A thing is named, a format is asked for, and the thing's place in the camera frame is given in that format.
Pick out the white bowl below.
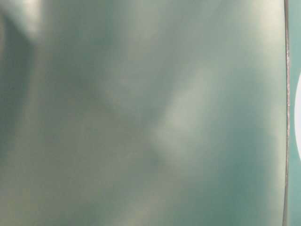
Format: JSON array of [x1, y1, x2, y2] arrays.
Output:
[[294, 76, 301, 158]]

